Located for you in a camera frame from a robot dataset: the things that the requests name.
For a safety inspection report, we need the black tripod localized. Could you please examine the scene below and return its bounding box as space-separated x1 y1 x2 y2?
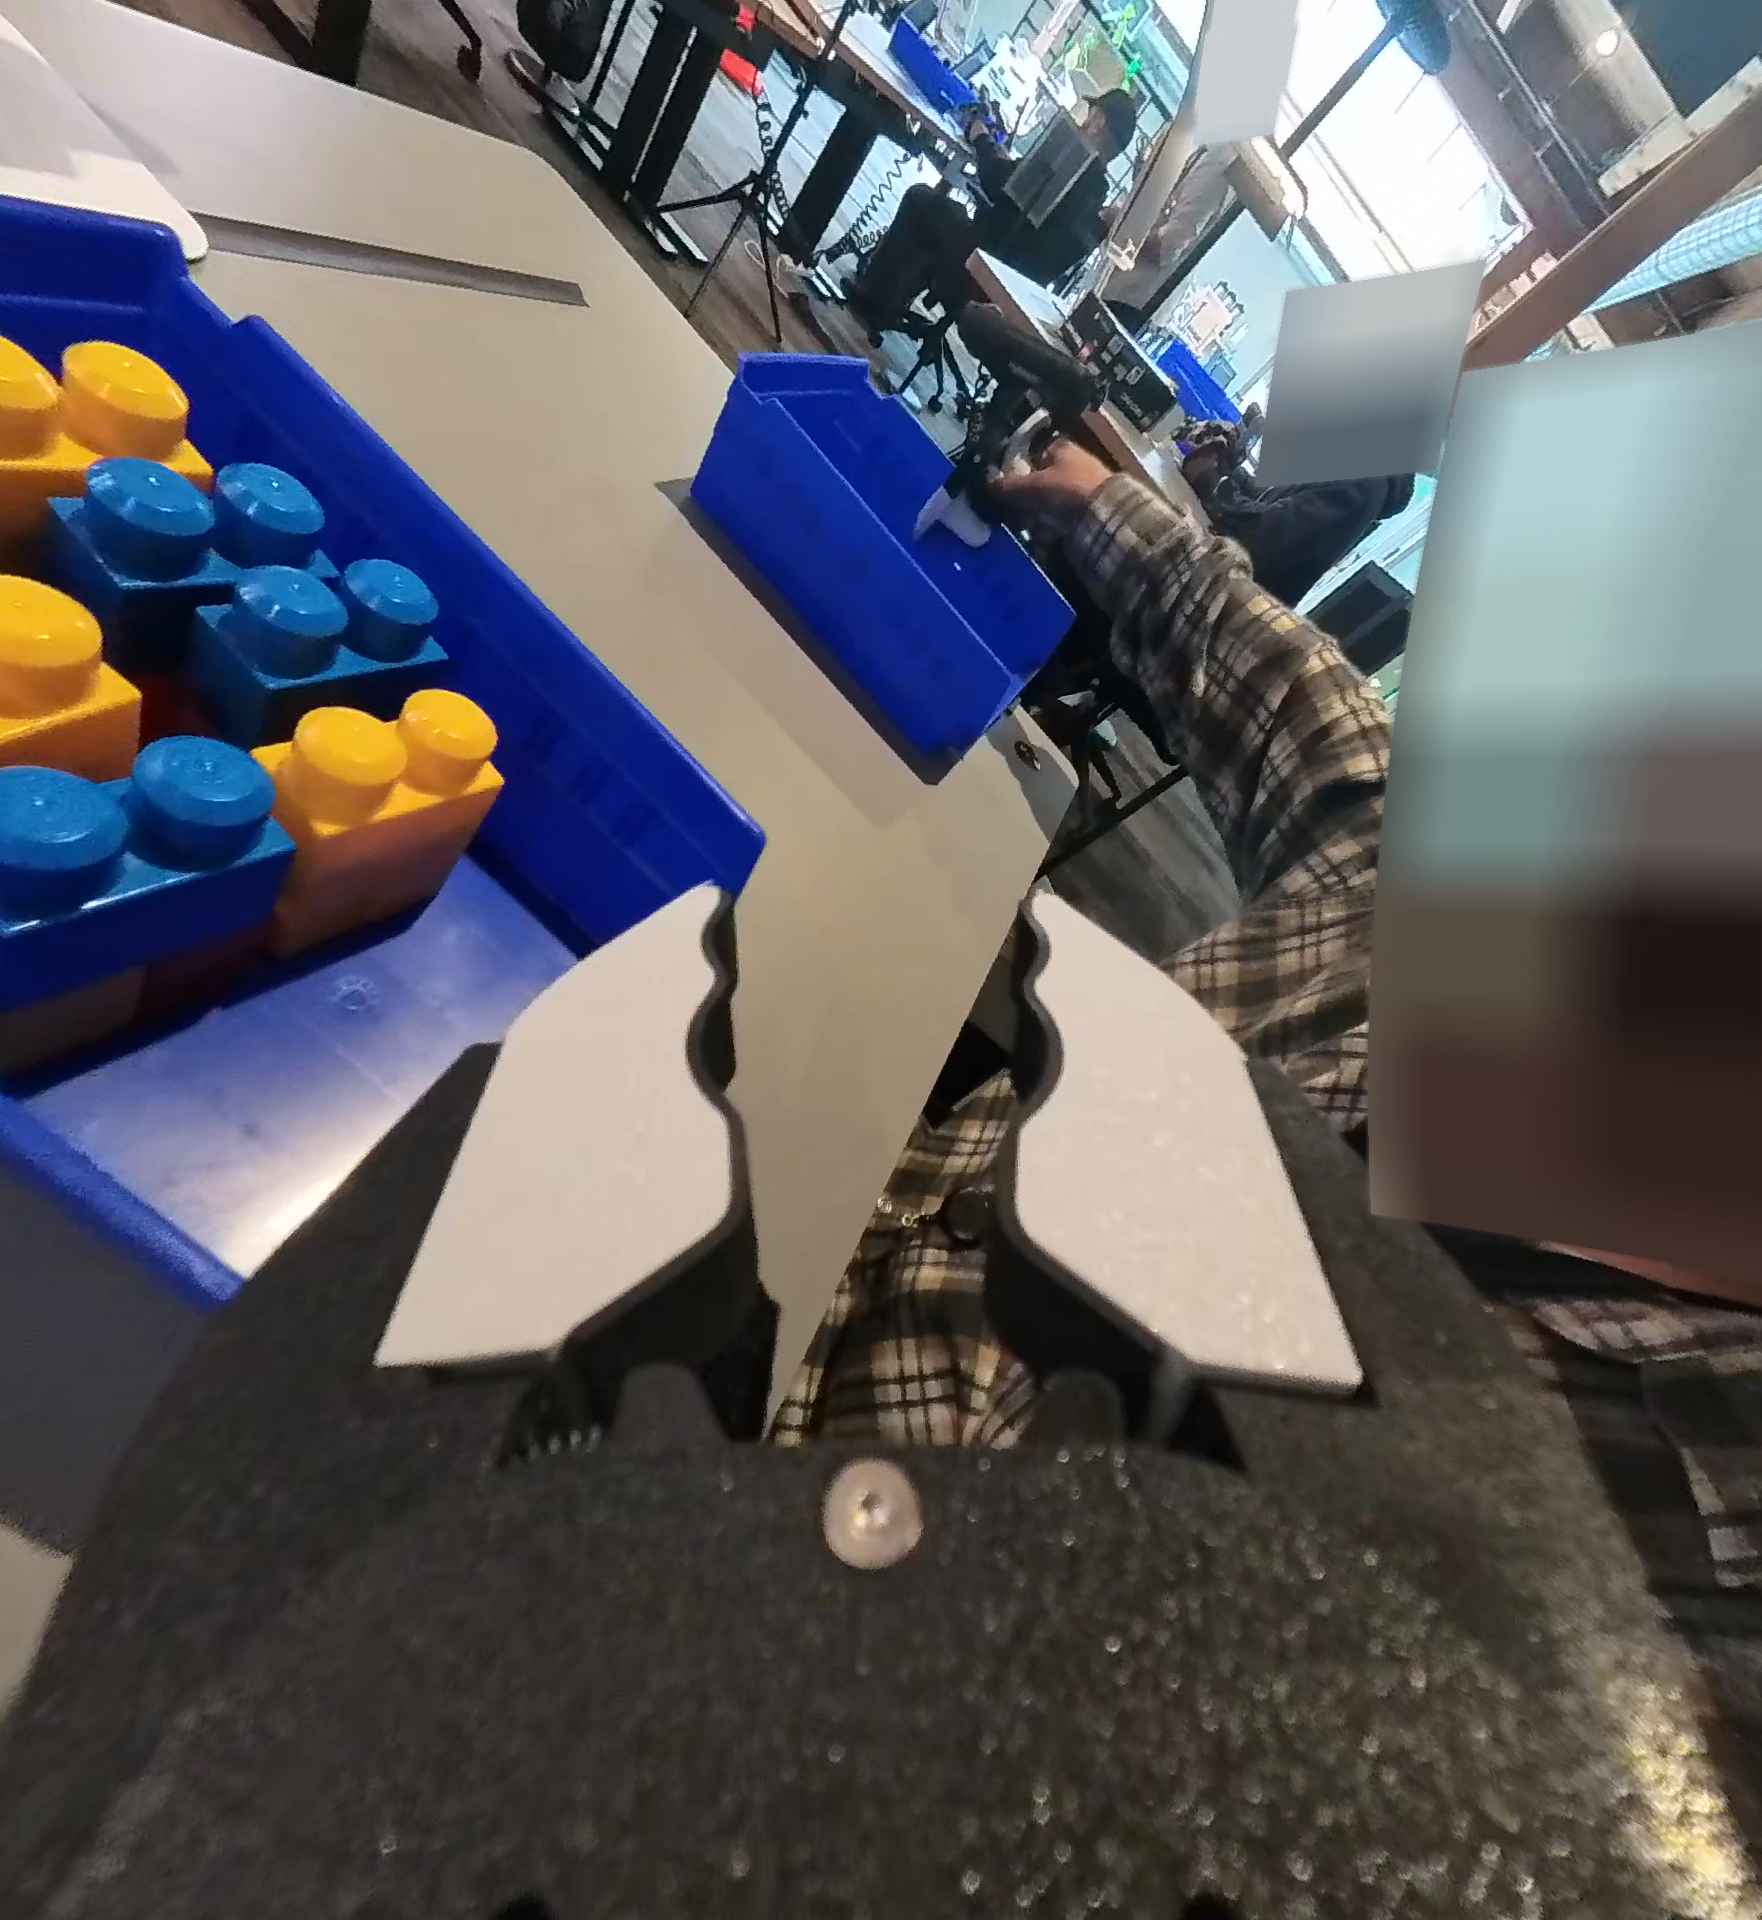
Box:
664 0 831 351

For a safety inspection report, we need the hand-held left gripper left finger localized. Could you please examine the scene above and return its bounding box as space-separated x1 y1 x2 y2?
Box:
376 882 756 1373

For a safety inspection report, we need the blue plastic bin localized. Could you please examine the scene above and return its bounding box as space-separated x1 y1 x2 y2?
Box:
0 179 770 1315
690 353 1081 783

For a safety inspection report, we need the person's right hand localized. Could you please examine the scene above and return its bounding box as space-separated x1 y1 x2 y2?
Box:
994 441 1124 526

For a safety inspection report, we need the blue storage bin on desk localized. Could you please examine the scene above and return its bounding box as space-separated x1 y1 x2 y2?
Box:
881 11 981 115

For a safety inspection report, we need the person's plaid-shirted torso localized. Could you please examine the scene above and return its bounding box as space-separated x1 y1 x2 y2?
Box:
768 886 1762 1907

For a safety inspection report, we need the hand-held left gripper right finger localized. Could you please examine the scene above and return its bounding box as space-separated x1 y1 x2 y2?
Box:
986 891 1372 1398

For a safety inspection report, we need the pile of assorted blocks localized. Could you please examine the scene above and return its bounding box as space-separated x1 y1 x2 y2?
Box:
0 322 510 1081

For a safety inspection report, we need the white pad on table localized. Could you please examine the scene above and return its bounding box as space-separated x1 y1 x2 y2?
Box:
0 0 212 275

